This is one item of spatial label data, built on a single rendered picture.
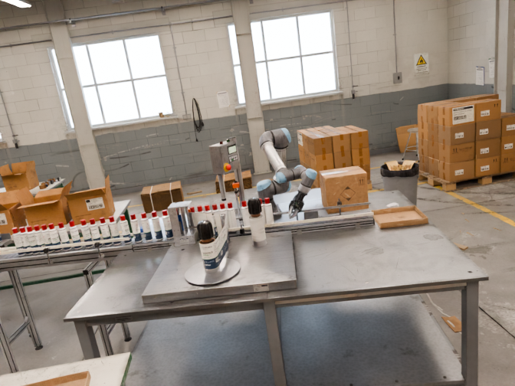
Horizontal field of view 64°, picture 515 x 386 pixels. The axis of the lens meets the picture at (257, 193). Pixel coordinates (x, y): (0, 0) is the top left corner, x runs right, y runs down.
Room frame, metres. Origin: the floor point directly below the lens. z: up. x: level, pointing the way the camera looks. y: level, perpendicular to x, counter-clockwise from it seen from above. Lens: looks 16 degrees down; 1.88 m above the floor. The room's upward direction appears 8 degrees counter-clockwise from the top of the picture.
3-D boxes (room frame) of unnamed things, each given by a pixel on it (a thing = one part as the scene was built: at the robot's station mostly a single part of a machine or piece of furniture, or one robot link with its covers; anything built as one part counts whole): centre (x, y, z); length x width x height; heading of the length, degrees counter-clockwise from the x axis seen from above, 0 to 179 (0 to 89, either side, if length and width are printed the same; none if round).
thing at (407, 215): (2.59, -0.91, 0.85); 0.30 x 0.26 x 0.04; 85
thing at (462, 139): (5.81, -3.10, 0.57); 1.20 x 0.85 x 1.14; 96
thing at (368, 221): (2.67, 0.08, 0.85); 1.65 x 0.11 x 0.05; 85
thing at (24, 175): (5.78, 3.28, 0.97); 0.43 x 0.42 x 0.37; 0
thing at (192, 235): (2.62, 0.51, 1.01); 0.14 x 0.13 x 0.26; 85
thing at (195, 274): (2.09, 0.30, 0.89); 0.31 x 0.31 x 0.01
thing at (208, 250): (2.09, 0.30, 1.04); 0.09 x 0.09 x 0.29
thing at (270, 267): (2.24, 0.24, 0.86); 0.80 x 0.67 x 0.05; 85
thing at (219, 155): (2.77, 0.18, 1.38); 0.17 x 0.10 x 0.19; 140
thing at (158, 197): (6.67, 1.56, 0.16); 0.65 x 0.54 x 0.32; 98
